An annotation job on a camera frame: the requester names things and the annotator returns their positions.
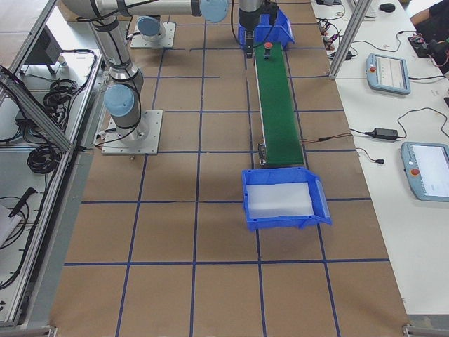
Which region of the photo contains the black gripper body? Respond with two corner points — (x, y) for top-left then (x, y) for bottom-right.
(239, 9), (274, 43)

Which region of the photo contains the red push button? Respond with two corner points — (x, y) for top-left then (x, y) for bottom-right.
(263, 41), (273, 60)

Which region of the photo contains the blue source bin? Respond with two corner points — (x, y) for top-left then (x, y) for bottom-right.
(253, 9), (295, 48)

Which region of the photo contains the green conveyor belt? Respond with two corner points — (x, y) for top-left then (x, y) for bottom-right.
(255, 43), (304, 166)

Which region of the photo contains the black computer mouse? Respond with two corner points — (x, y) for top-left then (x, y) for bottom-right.
(379, 3), (396, 13)

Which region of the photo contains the far teach pendant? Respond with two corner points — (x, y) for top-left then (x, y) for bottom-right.
(366, 53), (410, 95)

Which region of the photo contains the teach pendant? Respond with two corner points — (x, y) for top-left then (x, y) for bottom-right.
(401, 142), (448, 202)
(366, 53), (410, 95)

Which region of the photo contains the black power adapter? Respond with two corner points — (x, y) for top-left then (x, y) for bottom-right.
(373, 128), (399, 140)

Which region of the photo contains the blue destination bin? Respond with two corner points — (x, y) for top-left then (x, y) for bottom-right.
(241, 167), (333, 231)

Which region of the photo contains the white foam sheet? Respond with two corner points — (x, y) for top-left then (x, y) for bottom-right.
(247, 183), (314, 218)

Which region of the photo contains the near teach pendant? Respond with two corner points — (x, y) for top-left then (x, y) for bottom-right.
(401, 142), (448, 202)

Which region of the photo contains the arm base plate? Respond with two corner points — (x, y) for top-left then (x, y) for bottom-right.
(130, 22), (176, 49)
(101, 110), (163, 155)

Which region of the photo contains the aluminium frame post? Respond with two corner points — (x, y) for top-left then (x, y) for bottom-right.
(328, 0), (370, 79)

